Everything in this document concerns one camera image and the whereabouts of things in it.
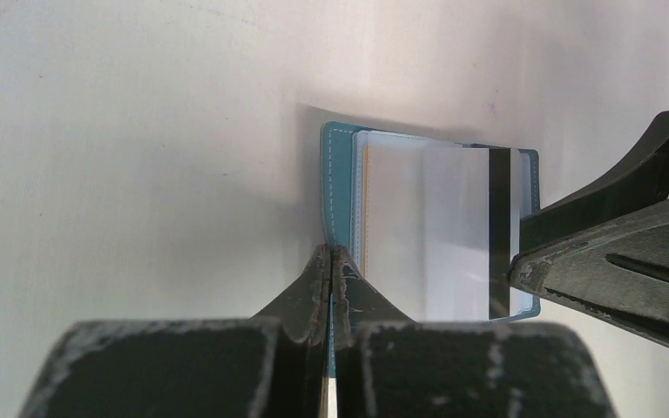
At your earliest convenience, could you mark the blue leather card holder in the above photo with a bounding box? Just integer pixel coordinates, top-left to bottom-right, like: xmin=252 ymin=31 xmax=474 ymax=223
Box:
xmin=320 ymin=120 xmax=542 ymax=370

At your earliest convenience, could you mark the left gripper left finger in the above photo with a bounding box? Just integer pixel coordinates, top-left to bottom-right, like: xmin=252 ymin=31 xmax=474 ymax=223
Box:
xmin=20 ymin=245 xmax=331 ymax=417

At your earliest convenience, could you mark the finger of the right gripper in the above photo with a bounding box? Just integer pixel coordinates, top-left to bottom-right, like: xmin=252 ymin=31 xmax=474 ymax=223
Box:
xmin=520 ymin=111 xmax=669 ymax=253
xmin=508 ymin=199 xmax=669 ymax=348

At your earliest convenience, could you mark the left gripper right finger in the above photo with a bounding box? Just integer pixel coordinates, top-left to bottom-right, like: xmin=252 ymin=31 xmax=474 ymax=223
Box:
xmin=332 ymin=246 xmax=616 ymax=417

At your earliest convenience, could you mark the white card black stripe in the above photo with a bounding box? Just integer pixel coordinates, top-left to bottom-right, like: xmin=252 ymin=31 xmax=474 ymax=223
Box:
xmin=422 ymin=147 xmax=522 ymax=322

